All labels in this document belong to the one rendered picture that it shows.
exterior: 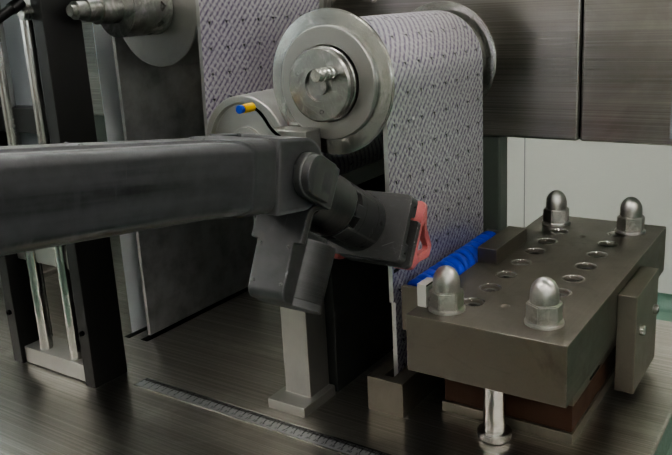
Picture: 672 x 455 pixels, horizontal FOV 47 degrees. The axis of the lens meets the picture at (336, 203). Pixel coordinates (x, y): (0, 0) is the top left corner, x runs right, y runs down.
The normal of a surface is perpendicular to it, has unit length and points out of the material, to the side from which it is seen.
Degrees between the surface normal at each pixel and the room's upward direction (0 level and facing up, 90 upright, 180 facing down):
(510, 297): 0
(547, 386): 90
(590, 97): 90
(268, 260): 64
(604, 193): 90
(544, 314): 90
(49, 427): 0
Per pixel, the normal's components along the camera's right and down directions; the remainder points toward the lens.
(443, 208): 0.83, 0.10
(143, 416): -0.05, -0.97
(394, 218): -0.51, -0.29
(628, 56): -0.55, 0.24
